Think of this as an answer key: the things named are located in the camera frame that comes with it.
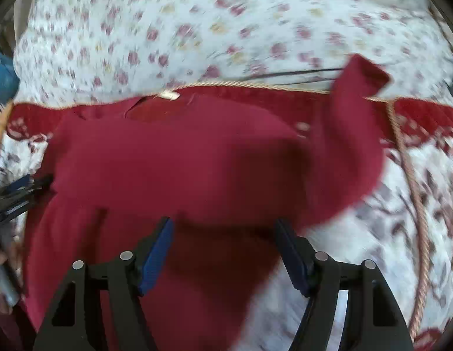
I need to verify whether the dark red knit garment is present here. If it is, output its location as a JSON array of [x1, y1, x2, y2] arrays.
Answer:
[[22, 54, 392, 351]]

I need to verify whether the red white rope-trimmed blanket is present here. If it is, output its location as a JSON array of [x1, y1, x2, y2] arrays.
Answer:
[[0, 82, 453, 351]]

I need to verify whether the blue plastic bag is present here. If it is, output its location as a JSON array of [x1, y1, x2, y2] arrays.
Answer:
[[0, 44, 20, 101]]

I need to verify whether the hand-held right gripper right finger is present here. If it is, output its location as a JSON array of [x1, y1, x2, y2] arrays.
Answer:
[[274, 218, 413, 351]]

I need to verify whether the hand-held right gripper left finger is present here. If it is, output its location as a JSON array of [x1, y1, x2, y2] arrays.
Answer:
[[32, 216, 176, 351]]

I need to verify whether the thin black cable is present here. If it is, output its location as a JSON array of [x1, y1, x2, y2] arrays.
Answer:
[[254, 68, 346, 81]]

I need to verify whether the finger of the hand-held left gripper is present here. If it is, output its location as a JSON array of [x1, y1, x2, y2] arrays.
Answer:
[[0, 175, 54, 205], [0, 195, 35, 228]]

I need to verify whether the beige curtain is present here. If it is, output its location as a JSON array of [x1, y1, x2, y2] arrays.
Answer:
[[12, 0, 42, 48]]

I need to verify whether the white floral bed sheet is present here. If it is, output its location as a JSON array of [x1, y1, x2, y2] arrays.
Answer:
[[12, 0, 453, 106]]

